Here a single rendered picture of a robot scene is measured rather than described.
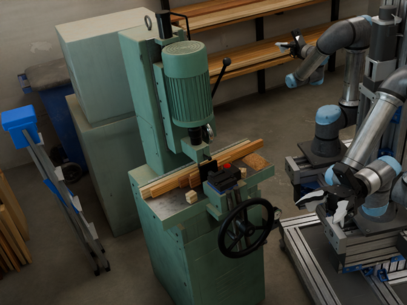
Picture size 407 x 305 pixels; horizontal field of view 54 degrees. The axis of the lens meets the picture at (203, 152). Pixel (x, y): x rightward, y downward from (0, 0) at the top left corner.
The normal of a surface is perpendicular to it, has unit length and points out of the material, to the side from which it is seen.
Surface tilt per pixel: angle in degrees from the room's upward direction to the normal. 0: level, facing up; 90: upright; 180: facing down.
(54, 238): 0
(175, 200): 0
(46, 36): 90
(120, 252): 0
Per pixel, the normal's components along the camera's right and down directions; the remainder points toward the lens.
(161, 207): -0.11, -0.84
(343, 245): 0.18, 0.52
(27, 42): 0.43, 0.45
